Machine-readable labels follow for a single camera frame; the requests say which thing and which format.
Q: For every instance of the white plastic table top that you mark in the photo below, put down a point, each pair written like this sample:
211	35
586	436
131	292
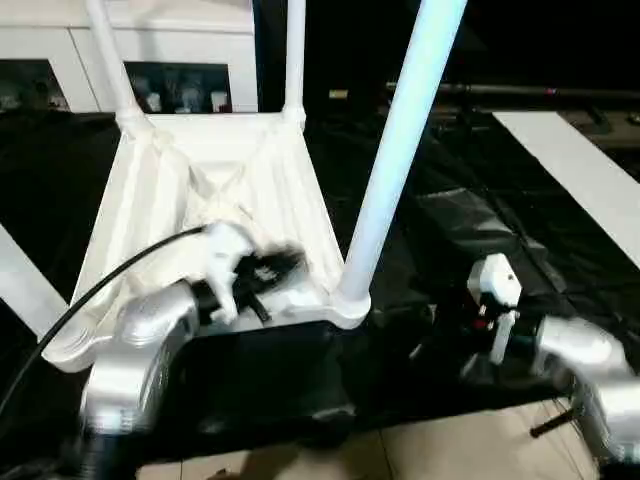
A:
150	190

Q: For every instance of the white plastic table leg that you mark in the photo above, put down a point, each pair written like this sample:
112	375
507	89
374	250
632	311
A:
107	60
295	55
400	150
25	280

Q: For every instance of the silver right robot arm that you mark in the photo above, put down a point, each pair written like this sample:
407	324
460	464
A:
590	360

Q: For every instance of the black work mat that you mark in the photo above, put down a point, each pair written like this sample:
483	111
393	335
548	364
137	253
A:
500	225

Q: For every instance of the black metal table strut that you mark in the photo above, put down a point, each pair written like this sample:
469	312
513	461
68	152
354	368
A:
552	424

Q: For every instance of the white mug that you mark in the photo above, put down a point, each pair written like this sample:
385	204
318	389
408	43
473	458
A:
155	102
218	101

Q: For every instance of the white flat board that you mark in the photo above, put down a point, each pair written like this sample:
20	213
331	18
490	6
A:
575	160

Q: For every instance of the black case with yellow label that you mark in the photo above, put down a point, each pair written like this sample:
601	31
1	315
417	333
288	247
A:
340	45

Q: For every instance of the black metal rod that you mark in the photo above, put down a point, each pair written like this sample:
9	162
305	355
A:
525	90

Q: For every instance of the white cabinet with glass doors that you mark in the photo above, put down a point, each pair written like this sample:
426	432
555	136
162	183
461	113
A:
150	30

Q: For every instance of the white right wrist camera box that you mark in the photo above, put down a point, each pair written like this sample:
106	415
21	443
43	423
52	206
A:
495	280

